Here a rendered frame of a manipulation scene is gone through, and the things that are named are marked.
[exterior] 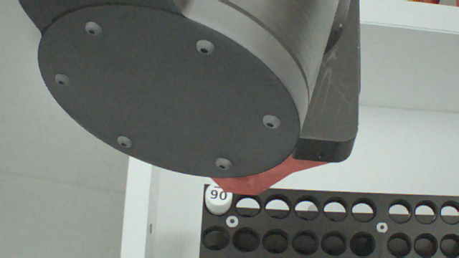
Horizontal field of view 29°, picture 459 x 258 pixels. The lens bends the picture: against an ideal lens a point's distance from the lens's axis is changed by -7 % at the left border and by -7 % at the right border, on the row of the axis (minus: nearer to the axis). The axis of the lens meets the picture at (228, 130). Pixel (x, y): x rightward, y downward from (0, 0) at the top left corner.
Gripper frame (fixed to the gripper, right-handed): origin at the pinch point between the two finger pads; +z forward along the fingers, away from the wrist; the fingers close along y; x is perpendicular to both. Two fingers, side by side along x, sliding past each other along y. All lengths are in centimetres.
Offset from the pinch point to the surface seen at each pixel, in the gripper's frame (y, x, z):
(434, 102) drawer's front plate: -11.2, 11.2, 11.5
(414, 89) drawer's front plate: -10.9, 9.6, 10.2
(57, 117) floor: -57, -29, 92
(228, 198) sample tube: -0.8, -0.5, 6.3
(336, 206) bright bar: -4.1, 5.4, 12.3
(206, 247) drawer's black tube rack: 1.2, -1.3, 7.7
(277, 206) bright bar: -3.8, 2.2, 12.3
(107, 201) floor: -44, -18, 93
